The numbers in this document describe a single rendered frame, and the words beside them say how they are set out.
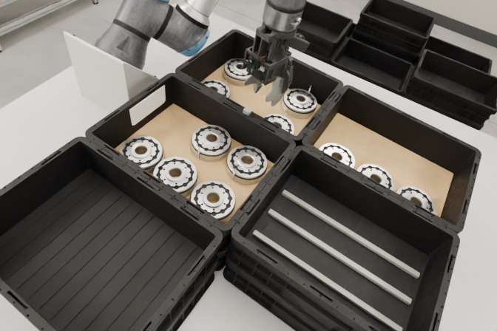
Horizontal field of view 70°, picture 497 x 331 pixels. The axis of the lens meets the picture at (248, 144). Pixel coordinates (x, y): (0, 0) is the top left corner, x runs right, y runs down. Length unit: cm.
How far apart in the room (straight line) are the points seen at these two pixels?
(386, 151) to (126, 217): 72
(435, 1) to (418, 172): 292
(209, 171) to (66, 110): 56
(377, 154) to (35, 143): 98
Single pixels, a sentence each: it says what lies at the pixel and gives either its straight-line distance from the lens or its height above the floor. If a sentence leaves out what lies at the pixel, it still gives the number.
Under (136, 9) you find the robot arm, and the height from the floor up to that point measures 100.
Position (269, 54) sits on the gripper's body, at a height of 114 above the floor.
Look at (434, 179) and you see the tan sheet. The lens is 110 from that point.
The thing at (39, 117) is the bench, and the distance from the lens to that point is 127.
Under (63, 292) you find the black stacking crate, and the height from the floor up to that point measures 83.
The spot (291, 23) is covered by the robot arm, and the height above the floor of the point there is 121.
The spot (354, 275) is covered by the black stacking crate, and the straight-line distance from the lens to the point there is 85.
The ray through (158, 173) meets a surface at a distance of 86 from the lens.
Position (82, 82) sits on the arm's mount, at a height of 77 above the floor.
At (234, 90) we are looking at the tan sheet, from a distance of 111.
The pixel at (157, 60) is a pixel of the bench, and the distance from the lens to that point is 142.
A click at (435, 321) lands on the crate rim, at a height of 92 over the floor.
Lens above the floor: 156
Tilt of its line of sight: 49 degrees down
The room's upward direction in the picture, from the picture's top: 12 degrees clockwise
